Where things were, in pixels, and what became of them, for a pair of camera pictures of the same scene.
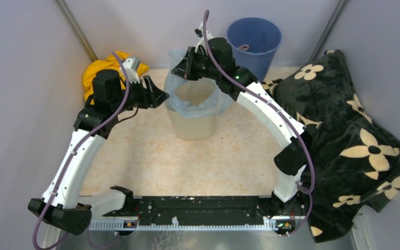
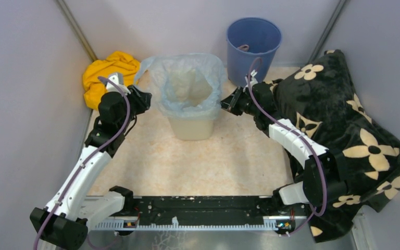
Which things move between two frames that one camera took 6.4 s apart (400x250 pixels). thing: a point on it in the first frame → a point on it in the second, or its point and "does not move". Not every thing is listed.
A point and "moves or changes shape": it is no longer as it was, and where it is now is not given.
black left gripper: [152, 96] → [142, 99]
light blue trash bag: [201, 98] moves or changes shape
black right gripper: [184, 69] → [230, 103]
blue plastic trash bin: [262, 35] does not move
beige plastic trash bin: [193, 128] does not move
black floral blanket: [358, 166] does not move
